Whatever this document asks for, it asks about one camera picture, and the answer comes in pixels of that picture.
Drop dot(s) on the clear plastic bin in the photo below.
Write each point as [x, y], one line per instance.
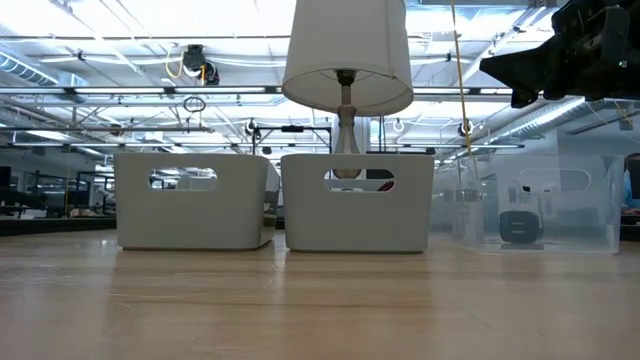
[575, 220]

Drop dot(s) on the grey plastic bin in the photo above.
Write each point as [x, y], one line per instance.
[357, 222]
[195, 220]

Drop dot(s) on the small black adapter cube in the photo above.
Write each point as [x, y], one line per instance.
[520, 227]

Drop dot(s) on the person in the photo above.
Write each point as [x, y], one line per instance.
[631, 190]

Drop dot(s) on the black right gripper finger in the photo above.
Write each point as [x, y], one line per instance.
[530, 55]
[530, 81]

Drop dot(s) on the white shade table lamp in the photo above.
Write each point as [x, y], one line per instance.
[345, 50]

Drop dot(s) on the black background frame rig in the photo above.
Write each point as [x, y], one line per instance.
[292, 129]

